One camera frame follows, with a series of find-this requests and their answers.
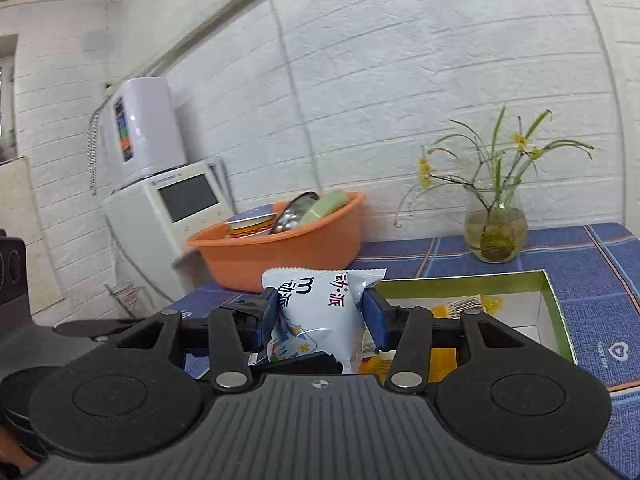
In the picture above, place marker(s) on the white snack packet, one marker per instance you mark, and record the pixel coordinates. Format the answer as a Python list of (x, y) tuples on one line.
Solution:
[(320, 310)]

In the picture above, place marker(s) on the beige wall pipe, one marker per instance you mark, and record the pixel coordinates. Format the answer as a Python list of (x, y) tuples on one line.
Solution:
[(210, 25)]

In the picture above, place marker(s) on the green-edged cardboard box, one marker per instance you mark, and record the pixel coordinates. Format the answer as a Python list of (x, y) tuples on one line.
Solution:
[(547, 310)]

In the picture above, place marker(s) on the white water purifier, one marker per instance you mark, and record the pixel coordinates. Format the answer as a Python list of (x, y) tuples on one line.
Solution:
[(145, 125)]

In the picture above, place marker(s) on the orange plastic basin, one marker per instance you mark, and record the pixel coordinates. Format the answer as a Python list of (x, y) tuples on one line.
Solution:
[(280, 260)]

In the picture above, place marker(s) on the blue checked tablecloth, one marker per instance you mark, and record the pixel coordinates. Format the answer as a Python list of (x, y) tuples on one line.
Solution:
[(600, 280)]

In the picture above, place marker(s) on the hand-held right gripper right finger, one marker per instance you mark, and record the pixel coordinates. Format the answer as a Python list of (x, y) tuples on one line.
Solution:
[(375, 317)]

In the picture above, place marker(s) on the green yellow-flowered plant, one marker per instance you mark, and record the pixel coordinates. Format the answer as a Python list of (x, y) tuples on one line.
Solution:
[(495, 160)]

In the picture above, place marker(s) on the pale green container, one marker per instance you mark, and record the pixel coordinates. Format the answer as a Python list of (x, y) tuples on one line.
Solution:
[(325, 207)]

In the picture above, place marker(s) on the yellow snack packet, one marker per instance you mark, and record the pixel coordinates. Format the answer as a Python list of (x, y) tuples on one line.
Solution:
[(465, 307)]

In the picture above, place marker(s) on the round glass vase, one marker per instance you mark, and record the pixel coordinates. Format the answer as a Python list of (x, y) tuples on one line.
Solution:
[(495, 232)]

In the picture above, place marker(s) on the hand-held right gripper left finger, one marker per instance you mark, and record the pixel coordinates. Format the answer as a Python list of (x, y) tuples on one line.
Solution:
[(270, 312)]

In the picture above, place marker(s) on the beige stone slab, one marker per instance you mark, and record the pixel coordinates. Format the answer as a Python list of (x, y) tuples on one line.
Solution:
[(25, 230)]

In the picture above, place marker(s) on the dark blue packet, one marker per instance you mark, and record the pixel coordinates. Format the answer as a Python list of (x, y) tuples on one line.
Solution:
[(300, 362)]

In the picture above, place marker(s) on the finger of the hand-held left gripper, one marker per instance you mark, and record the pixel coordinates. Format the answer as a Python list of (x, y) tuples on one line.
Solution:
[(100, 330)]

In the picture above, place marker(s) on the white appliance with screen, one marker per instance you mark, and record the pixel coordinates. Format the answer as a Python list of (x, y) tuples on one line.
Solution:
[(150, 240)]

